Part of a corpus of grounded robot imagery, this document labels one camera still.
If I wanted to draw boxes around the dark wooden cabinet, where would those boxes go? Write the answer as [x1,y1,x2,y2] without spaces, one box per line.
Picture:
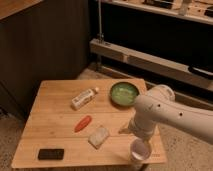
[0,0,90,118]

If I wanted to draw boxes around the wooden table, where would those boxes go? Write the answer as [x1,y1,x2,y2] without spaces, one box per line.
[11,78,168,169]

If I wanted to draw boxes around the green bowl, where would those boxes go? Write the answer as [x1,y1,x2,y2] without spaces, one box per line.
[109,82,140,107]

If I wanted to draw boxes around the white paper cup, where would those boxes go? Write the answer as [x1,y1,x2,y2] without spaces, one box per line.
[130,139,152,165]

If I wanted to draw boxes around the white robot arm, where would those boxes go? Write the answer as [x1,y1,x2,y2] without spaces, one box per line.
[119,85,213,144]

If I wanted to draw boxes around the metal shelf frame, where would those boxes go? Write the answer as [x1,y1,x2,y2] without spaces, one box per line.
[89,0,213,111]

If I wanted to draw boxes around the black rectangular sponge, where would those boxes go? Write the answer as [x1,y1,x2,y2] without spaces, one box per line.
[38,149,64,160]

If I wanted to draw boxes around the red pepper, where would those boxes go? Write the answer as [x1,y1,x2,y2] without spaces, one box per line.
[74,115,92,133]

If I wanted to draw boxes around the white bottle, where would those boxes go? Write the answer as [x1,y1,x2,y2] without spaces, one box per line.
[71,87,99,110]

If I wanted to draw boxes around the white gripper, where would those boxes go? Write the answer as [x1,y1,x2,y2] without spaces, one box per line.
[118,118,156,140]

